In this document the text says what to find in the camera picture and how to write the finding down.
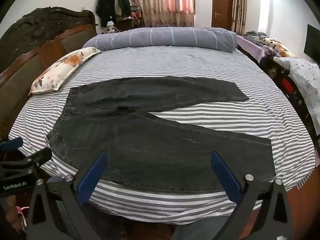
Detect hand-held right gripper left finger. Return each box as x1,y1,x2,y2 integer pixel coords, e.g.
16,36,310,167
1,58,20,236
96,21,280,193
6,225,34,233
26,151,120,240

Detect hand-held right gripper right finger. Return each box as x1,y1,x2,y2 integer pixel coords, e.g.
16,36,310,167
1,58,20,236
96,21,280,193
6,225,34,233
211,151,292,240

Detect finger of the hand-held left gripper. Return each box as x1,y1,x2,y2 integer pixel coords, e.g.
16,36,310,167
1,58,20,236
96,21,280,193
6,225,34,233
0,147,53,174
0,137,24,155

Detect dark grey denim pants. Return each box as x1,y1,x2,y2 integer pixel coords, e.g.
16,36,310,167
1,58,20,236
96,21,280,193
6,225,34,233
46,76,277,193

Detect person's left hand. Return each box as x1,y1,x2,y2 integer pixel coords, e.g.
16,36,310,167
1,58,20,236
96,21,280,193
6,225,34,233
4,195,27,233

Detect carved dark wooden headboard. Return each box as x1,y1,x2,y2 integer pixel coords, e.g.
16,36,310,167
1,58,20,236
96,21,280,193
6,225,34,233
0,7,98,140

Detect floral white pillow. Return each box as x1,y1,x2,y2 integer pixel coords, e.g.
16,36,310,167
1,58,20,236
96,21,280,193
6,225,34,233
29,47,102,95

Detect dark furniture with red panel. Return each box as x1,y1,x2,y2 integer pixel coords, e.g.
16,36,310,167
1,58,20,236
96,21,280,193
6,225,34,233
257,52,314,142

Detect grey white striped bed sheet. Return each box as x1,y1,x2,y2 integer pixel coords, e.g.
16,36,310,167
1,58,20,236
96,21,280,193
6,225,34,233
7,44,316,224

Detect white spotted cloth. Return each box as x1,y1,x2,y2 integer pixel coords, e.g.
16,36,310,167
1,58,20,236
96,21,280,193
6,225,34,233
273,56,320,132

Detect purple bed sheet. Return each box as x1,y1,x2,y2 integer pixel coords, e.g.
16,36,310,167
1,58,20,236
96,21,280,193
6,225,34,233
236,35,266,63

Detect floral dark-spotted pillow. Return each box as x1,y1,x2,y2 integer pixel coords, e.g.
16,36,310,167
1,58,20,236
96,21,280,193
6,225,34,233
259,37,297,58

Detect pile of grey clothes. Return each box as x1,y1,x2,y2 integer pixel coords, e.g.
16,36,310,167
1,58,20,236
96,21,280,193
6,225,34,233
244,30,269,43

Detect grey checked rolled duvet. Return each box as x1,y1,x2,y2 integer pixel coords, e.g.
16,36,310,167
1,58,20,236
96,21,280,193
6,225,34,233
82,26,237,53

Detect dark wooden desk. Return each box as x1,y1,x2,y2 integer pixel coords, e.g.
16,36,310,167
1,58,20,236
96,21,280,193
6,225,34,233
115,11,144,31

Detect black flat screen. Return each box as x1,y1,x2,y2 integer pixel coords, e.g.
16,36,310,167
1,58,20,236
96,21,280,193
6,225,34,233
304,24,320,63

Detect black hanging jacket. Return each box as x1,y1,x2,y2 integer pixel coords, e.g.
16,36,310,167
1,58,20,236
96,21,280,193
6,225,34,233
96,0,117,28

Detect brown wooden door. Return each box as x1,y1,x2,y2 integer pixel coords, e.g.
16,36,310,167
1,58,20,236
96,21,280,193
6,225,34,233
211,0,233,28

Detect narrow patterned pink curtain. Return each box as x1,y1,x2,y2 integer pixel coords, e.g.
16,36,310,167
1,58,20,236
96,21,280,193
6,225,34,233
231,0,248,36

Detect grey hanging jacket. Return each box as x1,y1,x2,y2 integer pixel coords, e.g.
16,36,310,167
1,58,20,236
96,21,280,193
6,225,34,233
114,0,132,18

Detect wide patterned pink curtain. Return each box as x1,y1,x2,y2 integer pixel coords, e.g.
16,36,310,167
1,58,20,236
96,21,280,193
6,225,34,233
122,0,195,28

